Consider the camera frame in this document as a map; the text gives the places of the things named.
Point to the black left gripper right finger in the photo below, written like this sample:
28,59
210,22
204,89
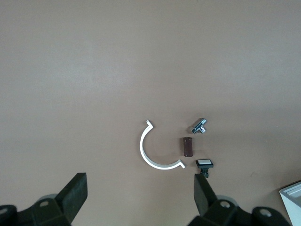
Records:
204,197

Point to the metal tee fitting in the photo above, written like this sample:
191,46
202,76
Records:
198,127

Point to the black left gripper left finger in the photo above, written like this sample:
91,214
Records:
70,200

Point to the white drawer cabinet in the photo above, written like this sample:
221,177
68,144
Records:
292,207

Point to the white square push button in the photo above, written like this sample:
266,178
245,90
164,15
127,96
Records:
204,163

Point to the brown table mat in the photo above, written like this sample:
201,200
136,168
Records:
117,70

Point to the brown hexagonal cylinder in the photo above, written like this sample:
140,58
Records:
187,147

